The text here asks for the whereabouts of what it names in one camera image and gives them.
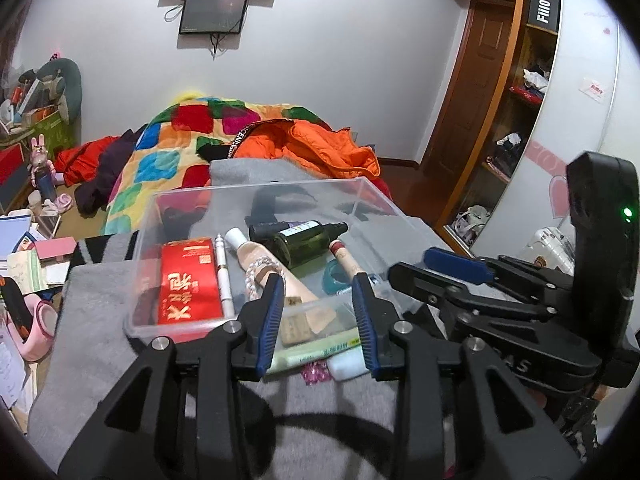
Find clear plastic storage box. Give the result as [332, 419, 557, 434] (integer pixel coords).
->
[124, 176, 418, 343]

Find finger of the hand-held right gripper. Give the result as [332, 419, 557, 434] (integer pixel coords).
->
[424, 246, 574, 303]
[387, 261, 557, 323]

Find white sliding door pink hearts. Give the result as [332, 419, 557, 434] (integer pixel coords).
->
[470, 0, 640, 271]

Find grey-green neck pillow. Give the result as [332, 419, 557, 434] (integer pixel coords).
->
[35, 57, 82, 126]

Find light green tube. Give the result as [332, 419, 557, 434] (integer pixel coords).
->
[265, 327, 363, 376]

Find dark purple cloth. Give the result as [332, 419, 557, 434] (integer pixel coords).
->
[75, 129, 146, 217]

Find grey blanket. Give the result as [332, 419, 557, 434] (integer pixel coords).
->
[27, 157, 451, 480]

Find pale bag in wardrobe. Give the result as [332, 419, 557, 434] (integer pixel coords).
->
[450, 205, 493, 241]

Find white handwritten paper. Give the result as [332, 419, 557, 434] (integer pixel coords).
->
[0, 330, 28, 411]

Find colourful patchwork blanket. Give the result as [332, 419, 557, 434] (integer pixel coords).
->
[106, 92, 331, 233]

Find white pen tube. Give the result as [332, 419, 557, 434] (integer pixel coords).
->
[214, 233, 236, 318]

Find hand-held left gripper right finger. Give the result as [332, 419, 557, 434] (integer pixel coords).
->
[350, 272, 583, 480]

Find black box on shelf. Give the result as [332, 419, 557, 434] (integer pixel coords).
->
[526, 0, 560, 36]

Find black bottle purple label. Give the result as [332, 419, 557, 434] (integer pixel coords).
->
[248, 220, 291, 243]

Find pink patterned packet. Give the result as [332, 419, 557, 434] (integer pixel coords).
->
[301, 362, 331, 386]

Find black orange-edged case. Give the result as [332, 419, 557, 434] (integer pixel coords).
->
[0, 275, 33, 343]

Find small wall monitor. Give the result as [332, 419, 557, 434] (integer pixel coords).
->
[178, 0, 249, 36]

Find pink box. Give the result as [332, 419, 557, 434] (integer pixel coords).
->
[34, 237, 77, 263]

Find wooden wardrobe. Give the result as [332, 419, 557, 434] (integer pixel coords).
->
[417, 0, 561, 241]

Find pale green book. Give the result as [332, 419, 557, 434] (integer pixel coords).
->
[7, 250, 43, 293]

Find beige tube white cap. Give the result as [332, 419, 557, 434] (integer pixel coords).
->
[225, 227, 337, 336]

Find black garment lettered band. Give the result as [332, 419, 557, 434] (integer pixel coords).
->
[195, 119, 296, 163]

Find red box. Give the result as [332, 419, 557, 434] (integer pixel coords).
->
[0, 142, 33, 211]

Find white braided rope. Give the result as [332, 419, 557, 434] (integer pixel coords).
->
[244, 254, 287, 303]

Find green storage box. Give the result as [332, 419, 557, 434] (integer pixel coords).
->
[0, 107, 76, 148]

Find blue notebook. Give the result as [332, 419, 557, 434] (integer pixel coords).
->
[0, 215, 33, 261]

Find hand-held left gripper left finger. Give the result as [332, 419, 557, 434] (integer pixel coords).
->
[57, 272, 286, 480]

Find dark green glass bottle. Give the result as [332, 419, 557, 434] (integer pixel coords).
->
[272, 220, 349, 268]

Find black striped scarf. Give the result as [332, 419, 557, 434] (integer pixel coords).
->
[70, 232, 141, 266]

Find orange padded jacket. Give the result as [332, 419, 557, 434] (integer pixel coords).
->
[232, 119, 381, 181]

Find red gift packet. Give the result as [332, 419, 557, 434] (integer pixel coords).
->
[156, 237, 224, 325]

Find slim brown cosmetic tube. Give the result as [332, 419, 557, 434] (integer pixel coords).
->
[327, 240, 362, 281]

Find white handbag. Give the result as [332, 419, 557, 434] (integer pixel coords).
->
[525, 227, 576, 276]

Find bunny doll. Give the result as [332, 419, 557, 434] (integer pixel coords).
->
[29, 136, 58, 201]

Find red cloth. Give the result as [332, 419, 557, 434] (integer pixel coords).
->
[54, 135, 126, 186]

